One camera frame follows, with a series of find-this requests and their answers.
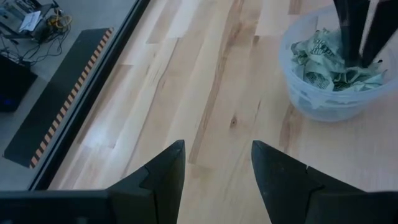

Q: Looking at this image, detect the dark equipment cart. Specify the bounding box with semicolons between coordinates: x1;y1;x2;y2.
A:
0;0;60;43

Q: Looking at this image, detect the white paper sheet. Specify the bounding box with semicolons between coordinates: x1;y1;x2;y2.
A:
18;10;43;34

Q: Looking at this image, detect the black aluminium table frame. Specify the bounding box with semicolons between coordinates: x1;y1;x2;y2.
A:
27;0;152;191

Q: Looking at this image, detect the black box with blue light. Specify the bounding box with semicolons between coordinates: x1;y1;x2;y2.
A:
0;54;39;113

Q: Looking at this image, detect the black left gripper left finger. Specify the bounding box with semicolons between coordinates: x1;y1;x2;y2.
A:
107;139;187;224

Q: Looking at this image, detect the black hazard-striped floor mat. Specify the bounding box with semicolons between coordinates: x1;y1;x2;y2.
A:
2;27;115;169

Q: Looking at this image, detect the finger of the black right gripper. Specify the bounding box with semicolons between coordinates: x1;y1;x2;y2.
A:
360;0;398;68
333;0;371;68

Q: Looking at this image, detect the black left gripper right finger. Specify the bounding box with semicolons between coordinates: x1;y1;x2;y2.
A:
251;139;366;224

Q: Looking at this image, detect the yellow extension cord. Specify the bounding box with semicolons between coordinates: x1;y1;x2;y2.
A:
46;14;73;32

